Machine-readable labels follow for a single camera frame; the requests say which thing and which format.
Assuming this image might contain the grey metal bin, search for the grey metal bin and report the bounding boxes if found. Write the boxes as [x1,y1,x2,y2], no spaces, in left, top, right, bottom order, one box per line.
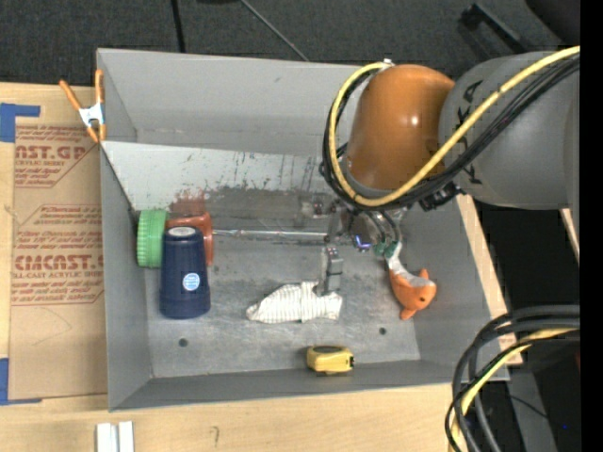
[95,47,513,413]

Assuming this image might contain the orange plastic cup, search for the orange plastic cup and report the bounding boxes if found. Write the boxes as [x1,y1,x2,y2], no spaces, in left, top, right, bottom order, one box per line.
[165,211,217,267]

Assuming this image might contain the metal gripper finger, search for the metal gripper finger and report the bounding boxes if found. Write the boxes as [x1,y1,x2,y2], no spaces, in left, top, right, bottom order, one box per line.
[315,246,347,298]

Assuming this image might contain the dark blue plastic cup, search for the dark blue plastic cup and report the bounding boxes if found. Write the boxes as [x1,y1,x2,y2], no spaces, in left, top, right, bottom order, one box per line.
[158,225,213,320]

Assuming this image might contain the yellow tape measure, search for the yellow tape measure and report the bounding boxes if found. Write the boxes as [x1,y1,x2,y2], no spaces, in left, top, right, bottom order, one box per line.
[305,344,356,376]

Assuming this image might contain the orange and white toy fish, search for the orange and white toy fish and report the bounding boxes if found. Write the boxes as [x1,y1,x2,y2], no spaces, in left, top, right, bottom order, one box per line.
[385,250,439,322]

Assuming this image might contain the white striped cloth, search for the white striped cloth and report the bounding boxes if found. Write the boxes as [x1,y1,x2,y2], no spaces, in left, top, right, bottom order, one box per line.
[245,280,345,326]

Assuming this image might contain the green ribbed round lid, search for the green ribbed round lid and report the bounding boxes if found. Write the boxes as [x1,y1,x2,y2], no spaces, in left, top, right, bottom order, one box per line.
[136,208,171,269]

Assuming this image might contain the brown cardboard board red print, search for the brown cardboard board red print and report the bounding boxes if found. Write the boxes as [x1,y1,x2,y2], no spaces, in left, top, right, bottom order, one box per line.
[0,81,110,402]

